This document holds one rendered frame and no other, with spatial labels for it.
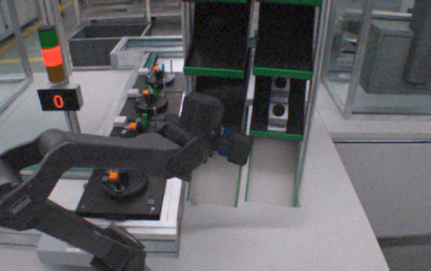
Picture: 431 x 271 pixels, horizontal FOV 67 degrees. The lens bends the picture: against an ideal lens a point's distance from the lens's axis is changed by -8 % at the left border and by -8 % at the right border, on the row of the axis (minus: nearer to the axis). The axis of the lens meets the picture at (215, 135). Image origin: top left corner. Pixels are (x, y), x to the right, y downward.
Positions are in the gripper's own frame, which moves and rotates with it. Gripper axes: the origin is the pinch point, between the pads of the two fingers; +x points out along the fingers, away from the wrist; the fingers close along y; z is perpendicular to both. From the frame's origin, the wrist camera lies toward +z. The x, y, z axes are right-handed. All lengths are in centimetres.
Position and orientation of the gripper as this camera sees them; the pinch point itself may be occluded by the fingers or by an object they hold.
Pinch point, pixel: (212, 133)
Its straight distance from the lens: 76.3
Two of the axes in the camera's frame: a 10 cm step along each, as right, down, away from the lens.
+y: -9.4, -2.7, 1.8
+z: 2.2, -9.4, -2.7
